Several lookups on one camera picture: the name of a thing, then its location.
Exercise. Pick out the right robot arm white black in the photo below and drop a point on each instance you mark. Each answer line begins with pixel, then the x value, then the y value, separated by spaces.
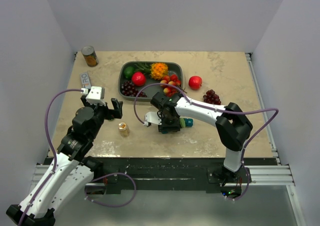
pixel 233 127

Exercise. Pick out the orange spiky fruit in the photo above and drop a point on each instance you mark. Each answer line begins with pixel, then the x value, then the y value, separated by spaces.
pixel 158 70

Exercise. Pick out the purple silver toothpaste box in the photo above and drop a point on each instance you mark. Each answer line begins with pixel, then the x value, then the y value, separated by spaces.
pixel 85 80

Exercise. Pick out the small amber glass jar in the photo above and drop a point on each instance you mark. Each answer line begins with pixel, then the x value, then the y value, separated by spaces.
pixel 123 129

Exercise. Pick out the red apple on table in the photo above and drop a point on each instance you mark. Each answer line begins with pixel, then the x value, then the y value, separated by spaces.
pixel 195 82

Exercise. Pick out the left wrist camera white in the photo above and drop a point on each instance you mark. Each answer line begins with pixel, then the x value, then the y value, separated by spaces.
pixel 96 96

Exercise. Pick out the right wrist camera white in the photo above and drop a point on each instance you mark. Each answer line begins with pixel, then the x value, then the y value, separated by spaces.
pixel 152 118

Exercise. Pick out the green leafy sprig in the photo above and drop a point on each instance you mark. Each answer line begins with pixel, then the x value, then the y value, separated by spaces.
pixel 142 67

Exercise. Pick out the cherry and strawberry bunch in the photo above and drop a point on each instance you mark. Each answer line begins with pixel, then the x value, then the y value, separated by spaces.
pixel 169 84

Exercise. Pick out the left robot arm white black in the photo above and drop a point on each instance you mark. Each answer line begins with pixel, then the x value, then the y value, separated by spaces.
pixel 70 169

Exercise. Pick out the teal weekly pill organizer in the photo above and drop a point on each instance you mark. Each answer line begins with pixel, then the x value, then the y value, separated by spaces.
pixel 188 122

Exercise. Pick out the grey fruit tray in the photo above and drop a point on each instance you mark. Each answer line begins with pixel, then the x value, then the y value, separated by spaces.
pixel 173 68

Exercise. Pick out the tin can orange label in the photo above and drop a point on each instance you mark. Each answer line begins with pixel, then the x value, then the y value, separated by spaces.
pixel 90 56

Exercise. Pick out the green lime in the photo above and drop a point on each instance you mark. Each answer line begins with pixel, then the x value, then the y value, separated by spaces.
pixel 128 72

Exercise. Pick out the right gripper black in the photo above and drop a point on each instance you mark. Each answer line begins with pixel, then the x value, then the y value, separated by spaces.
pixel 165 127

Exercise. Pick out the green pill bottle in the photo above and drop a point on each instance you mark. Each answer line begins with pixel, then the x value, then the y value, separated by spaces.
pixel 182 122

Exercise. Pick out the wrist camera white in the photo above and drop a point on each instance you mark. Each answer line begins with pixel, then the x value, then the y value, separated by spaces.
pixel 152 118
pixel 96 96

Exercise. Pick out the dark grapes in tray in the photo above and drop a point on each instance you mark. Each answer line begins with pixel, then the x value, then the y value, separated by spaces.
pixel 129 89

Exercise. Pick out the red apple in tray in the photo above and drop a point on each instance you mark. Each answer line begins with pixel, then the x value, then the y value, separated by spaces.
pixel 138 79

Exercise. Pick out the red grapes on table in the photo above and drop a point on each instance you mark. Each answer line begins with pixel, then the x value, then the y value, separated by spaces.
pixel 211 97

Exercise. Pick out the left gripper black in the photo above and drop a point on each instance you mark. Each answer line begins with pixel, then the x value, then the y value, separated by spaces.
pixel 117 112

